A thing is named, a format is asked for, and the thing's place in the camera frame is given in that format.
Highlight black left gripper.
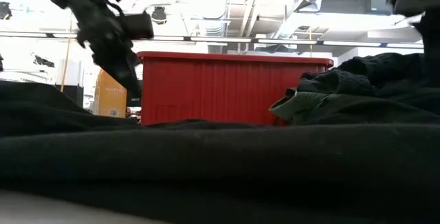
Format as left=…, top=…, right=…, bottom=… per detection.
left=77, top=7, right=142, bottom=98

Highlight dark grey drawstring shorts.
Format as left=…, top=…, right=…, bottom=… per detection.
left=297, top=52, right=426, bottom=97

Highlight black long-sleeved shirt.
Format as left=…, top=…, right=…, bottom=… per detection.
left=0, top=10, right=440, bottom=224

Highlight green shirt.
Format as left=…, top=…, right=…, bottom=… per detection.
left=269, top=91, right=440, bottom=126

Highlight red plastic laundry bin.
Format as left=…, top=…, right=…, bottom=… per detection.
left=137, top=51, right=334, bottom=126

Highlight orange spray bottle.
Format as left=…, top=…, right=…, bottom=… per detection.
left=93, top=68, right=129, bottom=118

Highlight black box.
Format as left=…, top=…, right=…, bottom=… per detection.
left=54, top=85, right=85, bottom=109

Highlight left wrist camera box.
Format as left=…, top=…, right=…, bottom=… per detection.
left=120, top=12, right=155, bottom=40

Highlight yellow cable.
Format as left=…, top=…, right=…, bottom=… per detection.
left=60, top=19, right=73, bottom=93

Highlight ribbed silver air duct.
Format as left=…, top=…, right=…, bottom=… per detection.
left=190, top=0, right=230, bottom=38

